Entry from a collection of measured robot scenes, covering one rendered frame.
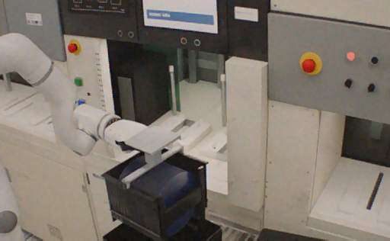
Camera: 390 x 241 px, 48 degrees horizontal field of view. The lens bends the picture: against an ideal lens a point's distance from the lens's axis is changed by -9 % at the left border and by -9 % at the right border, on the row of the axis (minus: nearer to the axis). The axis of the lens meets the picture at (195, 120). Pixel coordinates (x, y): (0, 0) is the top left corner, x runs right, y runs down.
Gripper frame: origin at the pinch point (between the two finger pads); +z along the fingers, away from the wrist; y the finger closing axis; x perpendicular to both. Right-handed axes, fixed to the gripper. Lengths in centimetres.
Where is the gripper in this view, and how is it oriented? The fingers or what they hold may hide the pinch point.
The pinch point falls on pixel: (151, 145)
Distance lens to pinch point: 129.9
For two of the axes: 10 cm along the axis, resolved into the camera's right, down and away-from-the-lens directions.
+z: 7.8, 2.5, -5.7
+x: -0.4, -8.9, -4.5
